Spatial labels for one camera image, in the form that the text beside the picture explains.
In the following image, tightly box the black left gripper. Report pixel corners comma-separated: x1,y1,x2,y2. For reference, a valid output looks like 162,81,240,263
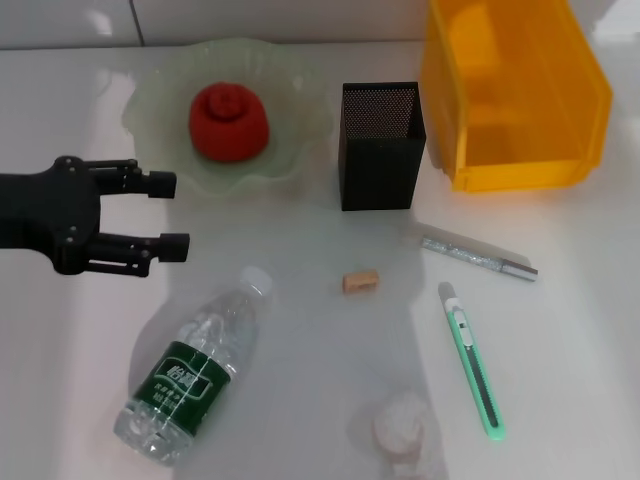
0,155,192,279

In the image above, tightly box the red knitted orange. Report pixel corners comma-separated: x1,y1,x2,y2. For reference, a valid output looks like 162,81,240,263
188,83,272,164

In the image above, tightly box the clear green-label water bottle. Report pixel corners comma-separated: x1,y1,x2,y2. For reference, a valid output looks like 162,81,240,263
113,265,275,468

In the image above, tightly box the small wooden block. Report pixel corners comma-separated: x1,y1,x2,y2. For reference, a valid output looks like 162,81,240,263
342,268,380,296

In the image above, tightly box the white paper ball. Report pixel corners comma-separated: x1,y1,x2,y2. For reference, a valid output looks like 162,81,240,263
372,390,431,454

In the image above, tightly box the green utility knife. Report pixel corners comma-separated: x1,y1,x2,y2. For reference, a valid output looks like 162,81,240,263
437,281,506,442

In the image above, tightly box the green glass fruit plate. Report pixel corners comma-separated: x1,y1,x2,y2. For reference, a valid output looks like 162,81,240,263
121,39,335,197

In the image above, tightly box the black mesh pen holder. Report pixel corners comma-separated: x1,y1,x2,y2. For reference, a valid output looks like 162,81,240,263
338,81,428,212

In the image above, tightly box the silver glitter pen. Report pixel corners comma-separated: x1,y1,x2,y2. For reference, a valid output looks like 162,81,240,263
421,236,540,284

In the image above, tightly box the yellow plastic bin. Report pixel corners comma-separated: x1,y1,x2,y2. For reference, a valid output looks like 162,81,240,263
418,0,614,194

